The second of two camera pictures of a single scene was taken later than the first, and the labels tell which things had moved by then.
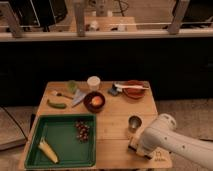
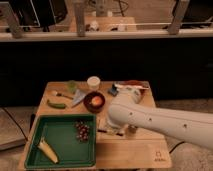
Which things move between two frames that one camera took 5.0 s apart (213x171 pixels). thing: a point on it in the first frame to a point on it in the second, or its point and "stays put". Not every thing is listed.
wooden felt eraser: [134, 143] to [112, 131]
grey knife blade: [79, 96] stays put
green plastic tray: [59, 131] stays put
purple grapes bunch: [83, 134] stays put
